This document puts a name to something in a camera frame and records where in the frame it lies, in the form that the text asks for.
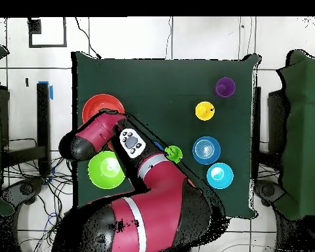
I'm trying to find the green plastic cup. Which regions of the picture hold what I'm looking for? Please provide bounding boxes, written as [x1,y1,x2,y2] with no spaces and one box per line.
[164,145,184,164]

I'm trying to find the blue ribbed plastic bowl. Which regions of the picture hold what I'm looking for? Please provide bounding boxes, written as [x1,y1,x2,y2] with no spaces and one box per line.
[192,135,222,165]

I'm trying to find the dark green tablecloth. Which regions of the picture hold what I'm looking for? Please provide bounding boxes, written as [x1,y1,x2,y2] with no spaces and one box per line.
[71,51,262,220]

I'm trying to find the yellow plastic cup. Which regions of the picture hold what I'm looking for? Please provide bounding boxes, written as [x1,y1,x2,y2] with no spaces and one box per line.
[194,101,216,122]

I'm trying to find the green plastic bowl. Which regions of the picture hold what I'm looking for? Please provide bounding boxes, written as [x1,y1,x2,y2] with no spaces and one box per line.
[87,150,126,190]

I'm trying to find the light blue plastic bowl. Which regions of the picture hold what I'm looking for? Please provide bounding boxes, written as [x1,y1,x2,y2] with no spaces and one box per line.
[206,162,235,190]

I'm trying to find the purple plastic cup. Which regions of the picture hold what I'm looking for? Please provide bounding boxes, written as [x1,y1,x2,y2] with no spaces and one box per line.
[215,77,236,98]

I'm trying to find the blue tape strip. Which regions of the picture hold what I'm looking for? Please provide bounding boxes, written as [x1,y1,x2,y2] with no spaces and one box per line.
[38,80,54,101]

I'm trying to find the black metal post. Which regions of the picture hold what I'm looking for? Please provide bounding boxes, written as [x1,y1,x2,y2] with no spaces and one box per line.
[252,85,263,180]
[36,81,52,176]

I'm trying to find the black cable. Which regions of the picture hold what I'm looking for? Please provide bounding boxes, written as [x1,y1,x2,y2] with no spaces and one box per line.
[74,16,102,59]

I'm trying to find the tangled floor cables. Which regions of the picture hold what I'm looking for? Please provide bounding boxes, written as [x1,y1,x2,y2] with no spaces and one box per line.
[2,150,77,252]

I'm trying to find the grey pedestal foot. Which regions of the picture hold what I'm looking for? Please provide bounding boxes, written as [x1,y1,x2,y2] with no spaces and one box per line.
[0,177,46,206]
[253,179,287,208]

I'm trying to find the black square frame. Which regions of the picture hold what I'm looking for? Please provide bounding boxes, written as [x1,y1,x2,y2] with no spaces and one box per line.
[28,16,68,49]

